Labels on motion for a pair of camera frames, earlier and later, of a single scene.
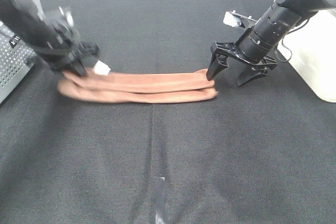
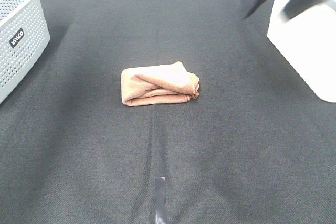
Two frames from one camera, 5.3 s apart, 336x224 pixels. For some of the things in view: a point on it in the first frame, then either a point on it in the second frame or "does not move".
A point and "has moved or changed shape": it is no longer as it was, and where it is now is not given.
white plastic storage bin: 311,48 does not move
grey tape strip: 160,218 does not move
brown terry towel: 160,87 has moved or changed shape
